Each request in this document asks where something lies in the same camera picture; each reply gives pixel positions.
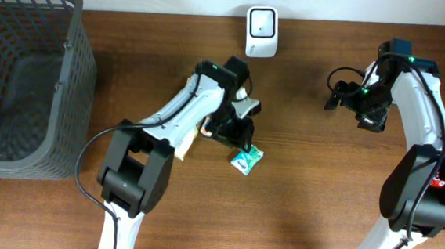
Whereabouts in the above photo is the orange tissue pack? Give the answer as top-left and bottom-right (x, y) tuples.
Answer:
(199, 116), (212, 138)

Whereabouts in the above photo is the teal tissue pack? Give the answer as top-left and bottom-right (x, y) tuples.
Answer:
(231, 146), (265, 175)

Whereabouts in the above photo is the cream noodle packet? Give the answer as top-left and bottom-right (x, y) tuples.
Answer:
(172, 77), (203, 163)

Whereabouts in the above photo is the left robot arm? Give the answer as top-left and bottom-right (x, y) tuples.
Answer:
(97, 56), (261, 249)

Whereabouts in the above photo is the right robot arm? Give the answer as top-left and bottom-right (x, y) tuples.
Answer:
(325, 38), (445, 249)

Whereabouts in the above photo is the white barcode scanner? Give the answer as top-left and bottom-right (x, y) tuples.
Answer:
(245, 5), (279, 58)

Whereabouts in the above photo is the grey plastic mesh basket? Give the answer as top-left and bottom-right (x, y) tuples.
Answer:
(0, 0), (97, 180)

